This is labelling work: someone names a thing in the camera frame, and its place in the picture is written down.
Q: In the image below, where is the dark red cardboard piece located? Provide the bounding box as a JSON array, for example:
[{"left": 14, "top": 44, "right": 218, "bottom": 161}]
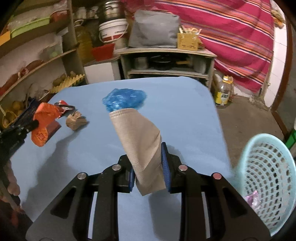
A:
[{"left": 46, "top": 120, "right": 61, "bottom": 141}]

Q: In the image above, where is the dark blue plastic crate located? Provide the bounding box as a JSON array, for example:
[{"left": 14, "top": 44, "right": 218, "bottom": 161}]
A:
[{"left": 1, "top": 99, "right": 41, "bottom": 129}]

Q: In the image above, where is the grey fabric cover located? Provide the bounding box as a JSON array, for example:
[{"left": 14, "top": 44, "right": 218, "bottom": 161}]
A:
[{"left": 128, "top": 10, "right": 181, "bottom": 48}]

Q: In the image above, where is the yellow egg tray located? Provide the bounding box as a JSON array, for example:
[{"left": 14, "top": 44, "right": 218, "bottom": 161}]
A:
[{"left": 49, "top": 74, "right": 85, "bottom": 93}]

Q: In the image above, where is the steel cooking pot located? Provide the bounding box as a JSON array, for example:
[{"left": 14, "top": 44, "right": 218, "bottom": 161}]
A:
[{"left": 97, "top": 1, "right": 125, "bottom": 23}]

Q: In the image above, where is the orange snack wrapper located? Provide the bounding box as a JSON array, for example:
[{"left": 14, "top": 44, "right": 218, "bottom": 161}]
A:
[{"left": 31, "top": 102, "right": 60, "bottom": 147}]

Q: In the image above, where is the grey low cabinet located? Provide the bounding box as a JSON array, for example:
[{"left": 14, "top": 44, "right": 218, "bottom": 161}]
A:
[{"left": 118, "top": 48, "right": 216, "bottom": 89}]

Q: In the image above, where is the red snack wrapper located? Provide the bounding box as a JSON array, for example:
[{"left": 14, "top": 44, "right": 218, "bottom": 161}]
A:
[{"left": 54, "top": 100, "right": 75, "bottom": 118}]

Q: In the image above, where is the green plastic tray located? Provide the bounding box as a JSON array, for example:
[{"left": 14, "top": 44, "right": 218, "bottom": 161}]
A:
[{"left": 11, "top": 16, "right": 50, "bottom": 38}]

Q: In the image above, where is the blue plastic bag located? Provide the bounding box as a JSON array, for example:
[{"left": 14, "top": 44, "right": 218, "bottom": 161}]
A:
[{"left": 102, "top": 88, "right": 147, "bottom": 113}]

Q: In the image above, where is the brown paper wad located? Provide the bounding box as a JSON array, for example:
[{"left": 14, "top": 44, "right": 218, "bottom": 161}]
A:
[{"left": 66, "top": 110, "right": 88, "bottom": 131}]

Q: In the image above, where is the blue table cloth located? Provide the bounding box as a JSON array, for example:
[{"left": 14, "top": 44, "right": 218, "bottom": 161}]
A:
[{"left": 11, "top": 77, "right": 231, "bottom": 220}]

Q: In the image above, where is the red plastic bowl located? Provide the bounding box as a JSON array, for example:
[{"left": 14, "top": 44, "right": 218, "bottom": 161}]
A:
[{"left": 91, "top": 43, "right": 115, "bottom": 62}]

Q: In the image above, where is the wooden wall shelf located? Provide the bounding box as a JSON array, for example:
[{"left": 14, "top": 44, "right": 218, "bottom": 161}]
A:
[{"left": 1, "top": 1, "right": 85, "bottom": 109}]

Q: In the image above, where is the white plastic bucket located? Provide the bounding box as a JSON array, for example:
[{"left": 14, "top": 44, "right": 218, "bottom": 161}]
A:
[{"left": 99, "top": 19, "right": 129, "bottom": 50}]

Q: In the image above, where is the light blue plastic basket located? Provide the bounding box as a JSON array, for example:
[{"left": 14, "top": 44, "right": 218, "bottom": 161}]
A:
[{"left": 233, "top": 133, "right": 295, "bottom": 236}]

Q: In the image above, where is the white small cabinet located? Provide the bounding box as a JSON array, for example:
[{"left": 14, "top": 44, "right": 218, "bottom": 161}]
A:
[{"left": 84, "top": 55, "right": 121, "bottom": 84}]

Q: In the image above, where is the yellow plastic box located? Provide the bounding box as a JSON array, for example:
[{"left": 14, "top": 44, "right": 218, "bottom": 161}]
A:
[{"left": 0, "top": 31, "right": 11, "bottom": 46}]

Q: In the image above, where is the cooking oil bottle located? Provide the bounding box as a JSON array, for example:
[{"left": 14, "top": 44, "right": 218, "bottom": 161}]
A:
[{"left": 214, "top": 75, "right": 233, "bottom": 106}]

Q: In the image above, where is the yellow utensil holder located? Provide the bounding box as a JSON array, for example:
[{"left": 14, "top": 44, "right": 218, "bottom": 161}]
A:
[{"left": 177, "top": 25, "right": 202, "bottom": 51}]

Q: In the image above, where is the pink snack bag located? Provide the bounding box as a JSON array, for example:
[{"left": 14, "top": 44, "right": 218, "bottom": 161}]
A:
[{"left": 244, "top": 190, "right": 261, "bottom": 211}]

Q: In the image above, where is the brown framed door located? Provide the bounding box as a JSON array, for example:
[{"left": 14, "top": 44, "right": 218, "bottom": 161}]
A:
[{"left": 271, "top": 16, "right": 295, "bottom": 140}]

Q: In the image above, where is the beige grey paper bag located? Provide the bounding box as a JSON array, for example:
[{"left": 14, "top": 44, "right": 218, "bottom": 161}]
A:
[{"left": 109, "top": 108, "right": 166, "bottom": 196}]

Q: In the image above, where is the red striped curtain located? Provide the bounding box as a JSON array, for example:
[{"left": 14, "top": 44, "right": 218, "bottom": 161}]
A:
[{"left": 123, "top": 0, "right": 274, "bottom": 92}]

